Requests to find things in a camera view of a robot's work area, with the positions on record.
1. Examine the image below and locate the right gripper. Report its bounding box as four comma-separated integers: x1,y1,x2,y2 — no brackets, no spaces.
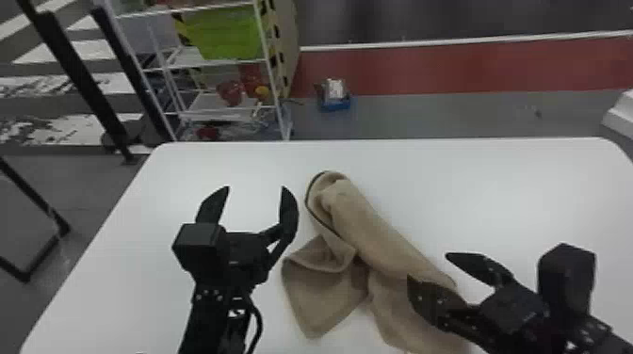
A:
405,251,551,354

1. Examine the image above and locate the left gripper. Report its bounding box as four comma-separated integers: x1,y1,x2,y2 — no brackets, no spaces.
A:
195,185,300,294

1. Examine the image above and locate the beige towel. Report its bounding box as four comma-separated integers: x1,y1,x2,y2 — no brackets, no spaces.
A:
280,169,472,354

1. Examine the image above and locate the red snack packet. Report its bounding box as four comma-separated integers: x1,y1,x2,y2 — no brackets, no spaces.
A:
238,64,271,100
216,78,247,108

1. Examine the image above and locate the blue basket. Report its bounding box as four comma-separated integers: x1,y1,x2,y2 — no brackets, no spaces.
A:
315,77,352,113

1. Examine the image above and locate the green basket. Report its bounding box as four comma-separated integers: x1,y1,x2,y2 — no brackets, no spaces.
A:
172,7,267,61

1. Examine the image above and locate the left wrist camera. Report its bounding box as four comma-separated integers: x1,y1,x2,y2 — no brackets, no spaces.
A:
170,222,232,285

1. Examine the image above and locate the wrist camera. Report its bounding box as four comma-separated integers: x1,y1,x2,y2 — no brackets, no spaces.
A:
536,242,597,318
170,222,232,285

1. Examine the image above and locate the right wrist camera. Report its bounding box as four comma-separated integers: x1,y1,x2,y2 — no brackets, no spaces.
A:
536,242,597,318

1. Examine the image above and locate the black cable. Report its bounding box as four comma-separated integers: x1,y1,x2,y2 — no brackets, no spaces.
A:
242,292,265,354

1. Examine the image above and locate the white wire rack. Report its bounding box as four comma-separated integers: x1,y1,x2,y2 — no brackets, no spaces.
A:
92,0,301,142

